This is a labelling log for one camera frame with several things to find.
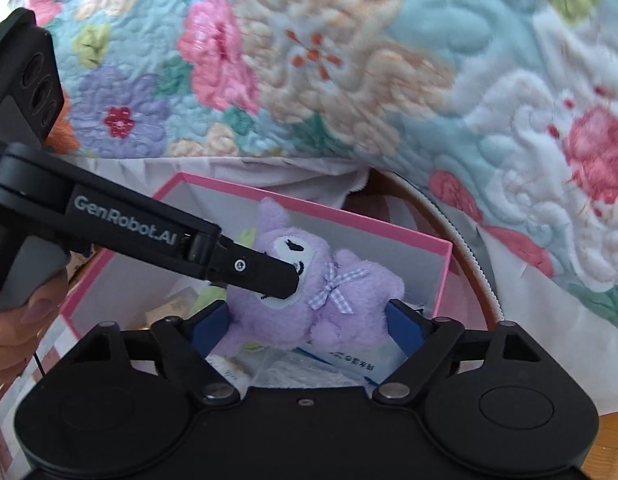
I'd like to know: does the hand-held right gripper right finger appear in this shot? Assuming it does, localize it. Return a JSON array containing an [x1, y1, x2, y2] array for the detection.
[[374, 299, 542, 403]]

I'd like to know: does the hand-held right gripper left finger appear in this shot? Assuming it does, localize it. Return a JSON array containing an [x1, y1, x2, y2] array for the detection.
[[64, 300, 240, 406]]

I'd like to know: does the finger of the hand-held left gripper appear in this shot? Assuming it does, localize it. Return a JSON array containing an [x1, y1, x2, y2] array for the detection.
[[209, 240, 300, 298]]

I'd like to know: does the green yarn ball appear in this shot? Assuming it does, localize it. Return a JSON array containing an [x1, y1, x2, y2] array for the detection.
[[194, 229, 264, 352]]

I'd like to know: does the blue wet wipes pack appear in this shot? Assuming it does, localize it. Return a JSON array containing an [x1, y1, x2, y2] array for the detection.
[[309, 340, 406, 387]]

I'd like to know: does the purple plush toy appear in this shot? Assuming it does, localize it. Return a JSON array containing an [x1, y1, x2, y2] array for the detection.
[[216, 197, 405, 356]]

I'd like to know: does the clear floss pick box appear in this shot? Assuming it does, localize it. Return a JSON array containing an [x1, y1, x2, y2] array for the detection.
[[249, 350, 365, 388]]

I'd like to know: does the pink cardboard box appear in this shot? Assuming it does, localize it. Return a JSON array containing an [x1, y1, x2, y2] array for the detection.
[[59, 171, 455, 356]]

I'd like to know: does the person's left hand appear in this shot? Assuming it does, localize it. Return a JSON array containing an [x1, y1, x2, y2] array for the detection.
[[0, 269, 71, 386]]

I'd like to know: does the checkered rug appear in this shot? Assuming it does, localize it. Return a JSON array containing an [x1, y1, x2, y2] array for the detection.
[[0, 167, 507, 480]]

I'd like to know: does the floral quilt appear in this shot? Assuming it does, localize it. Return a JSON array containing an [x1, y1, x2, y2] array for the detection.
[[0, 0, 618, 311]]

